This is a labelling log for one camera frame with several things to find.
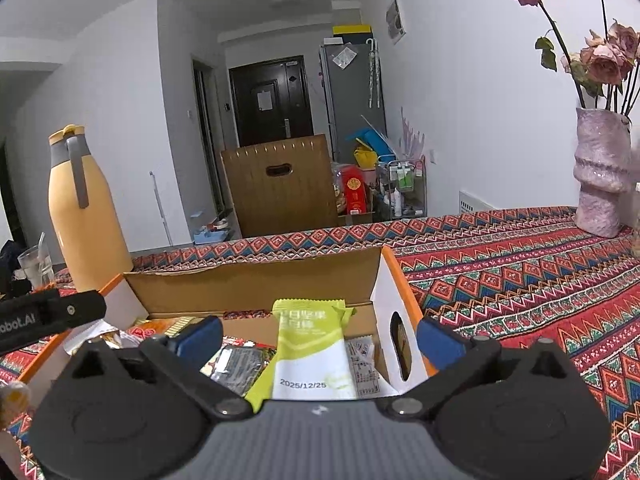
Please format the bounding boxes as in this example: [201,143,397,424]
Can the clear plastic storage jar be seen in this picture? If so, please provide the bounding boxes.
[630,211,640,259]

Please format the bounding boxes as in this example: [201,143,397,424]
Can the dark entrance door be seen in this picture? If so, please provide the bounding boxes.
[229,55,314,148]

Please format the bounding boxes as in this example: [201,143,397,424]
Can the yellow thermos jug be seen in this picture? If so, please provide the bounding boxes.
[48,125,132,292]

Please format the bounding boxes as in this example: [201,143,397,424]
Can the yellow box on fridge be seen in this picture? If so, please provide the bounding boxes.
[332,24,372,36]

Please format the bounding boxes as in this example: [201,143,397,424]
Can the wooden chair back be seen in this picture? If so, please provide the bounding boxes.
[221,134,338,237]

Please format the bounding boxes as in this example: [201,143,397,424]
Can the wire rack with bottles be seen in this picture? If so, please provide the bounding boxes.
[372,156,427,221]

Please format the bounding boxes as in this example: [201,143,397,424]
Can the green snack bar packet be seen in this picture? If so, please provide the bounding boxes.
[245,299,357,411]

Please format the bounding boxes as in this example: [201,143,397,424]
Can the patterned red tablecloth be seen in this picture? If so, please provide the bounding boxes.
[0,204,640,480]

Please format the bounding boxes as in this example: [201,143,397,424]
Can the orange red snack packet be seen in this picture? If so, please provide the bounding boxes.
[126,316,201,341]

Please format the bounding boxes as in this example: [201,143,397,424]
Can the wall electrical panel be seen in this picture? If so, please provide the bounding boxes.
[385,0,407,44]

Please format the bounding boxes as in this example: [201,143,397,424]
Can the glass cup with drink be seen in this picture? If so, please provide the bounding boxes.
[17,232,55,290]

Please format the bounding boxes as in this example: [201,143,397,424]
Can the red cardboard snack box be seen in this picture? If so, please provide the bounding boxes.
[21,247,435,402]

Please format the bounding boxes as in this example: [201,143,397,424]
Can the white blue biscuit packet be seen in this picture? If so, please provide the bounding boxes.
[201,336,276,396]

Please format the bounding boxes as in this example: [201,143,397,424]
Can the grey refrigerator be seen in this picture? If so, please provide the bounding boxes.
[319,41,386,164]

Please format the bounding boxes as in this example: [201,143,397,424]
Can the dried pink roses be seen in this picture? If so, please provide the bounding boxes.
[512,0,639,118]

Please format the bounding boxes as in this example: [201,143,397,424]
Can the pink textured vase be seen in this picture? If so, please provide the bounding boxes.
[573,108,636,238]

